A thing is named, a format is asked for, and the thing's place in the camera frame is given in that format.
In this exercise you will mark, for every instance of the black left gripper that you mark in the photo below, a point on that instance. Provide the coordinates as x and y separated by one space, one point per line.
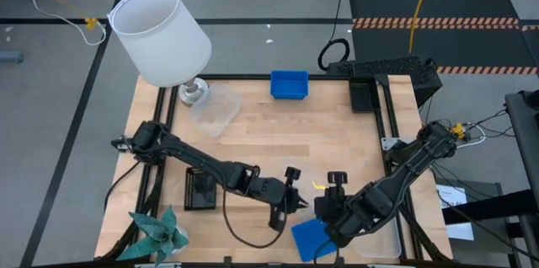
275 196

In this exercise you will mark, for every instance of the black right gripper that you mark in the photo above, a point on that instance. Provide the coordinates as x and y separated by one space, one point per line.
339 217

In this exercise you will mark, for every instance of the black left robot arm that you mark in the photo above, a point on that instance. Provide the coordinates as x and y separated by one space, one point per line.
189 156

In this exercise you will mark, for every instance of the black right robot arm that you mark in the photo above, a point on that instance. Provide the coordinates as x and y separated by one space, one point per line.
404 175

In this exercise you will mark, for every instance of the small blue plastic bin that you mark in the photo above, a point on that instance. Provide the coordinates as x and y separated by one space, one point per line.
289 87

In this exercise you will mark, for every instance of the white paper sheet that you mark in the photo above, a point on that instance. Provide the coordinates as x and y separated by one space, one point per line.
452 195

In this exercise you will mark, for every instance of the teal artificial potted plant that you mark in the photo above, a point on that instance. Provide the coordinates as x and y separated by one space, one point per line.
158 234

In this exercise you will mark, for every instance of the large black perforated crate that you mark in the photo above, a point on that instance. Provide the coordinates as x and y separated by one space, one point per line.
391 67

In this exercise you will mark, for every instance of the black beam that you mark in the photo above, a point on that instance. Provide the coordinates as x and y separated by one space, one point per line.
497 205

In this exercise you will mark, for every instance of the dark grey side desk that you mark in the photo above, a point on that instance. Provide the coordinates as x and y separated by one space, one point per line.
526 146

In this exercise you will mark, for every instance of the white shade table lamp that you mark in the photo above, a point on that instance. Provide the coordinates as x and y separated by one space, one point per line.
160 36

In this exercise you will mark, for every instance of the black mat with orange stripes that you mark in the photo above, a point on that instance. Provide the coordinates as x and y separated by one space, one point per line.
442 4

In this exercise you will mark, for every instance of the small grey flat object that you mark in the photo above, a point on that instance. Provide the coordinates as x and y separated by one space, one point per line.
10 56

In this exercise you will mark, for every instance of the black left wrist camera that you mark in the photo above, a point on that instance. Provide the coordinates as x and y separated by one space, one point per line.
292 173

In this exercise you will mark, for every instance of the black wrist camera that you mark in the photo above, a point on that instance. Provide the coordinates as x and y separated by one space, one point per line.
292 173
337 177

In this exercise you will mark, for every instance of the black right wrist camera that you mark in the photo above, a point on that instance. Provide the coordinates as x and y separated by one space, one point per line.
337 177

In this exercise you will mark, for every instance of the black aluminium table frame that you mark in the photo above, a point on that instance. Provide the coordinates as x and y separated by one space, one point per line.
273 76

